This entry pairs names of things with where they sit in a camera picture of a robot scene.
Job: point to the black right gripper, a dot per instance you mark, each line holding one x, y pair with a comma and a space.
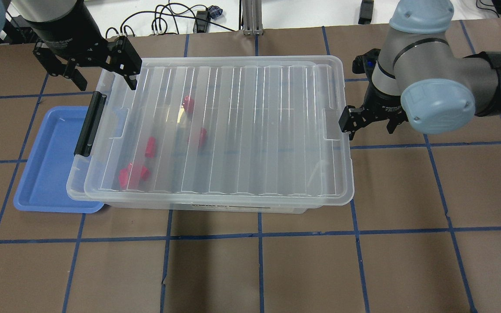
384, 105

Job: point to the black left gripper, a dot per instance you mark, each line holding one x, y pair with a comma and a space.
64, 29

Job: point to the clear plastic box lid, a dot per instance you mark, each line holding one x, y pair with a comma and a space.
233, 130

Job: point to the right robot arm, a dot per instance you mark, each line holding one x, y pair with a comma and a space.
416, 78

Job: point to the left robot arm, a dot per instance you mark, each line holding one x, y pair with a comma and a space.
69, 38

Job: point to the clear plastic storage box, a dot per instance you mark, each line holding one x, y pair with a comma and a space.
189, 204

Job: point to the black power adapter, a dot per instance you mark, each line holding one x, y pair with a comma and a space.
366, 12

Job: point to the blue plastic tray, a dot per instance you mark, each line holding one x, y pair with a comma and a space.
42, 186

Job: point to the black box latch handle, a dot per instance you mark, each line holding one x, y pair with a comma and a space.
90, 124

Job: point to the aluminium frame post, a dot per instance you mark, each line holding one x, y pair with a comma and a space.
251, 20

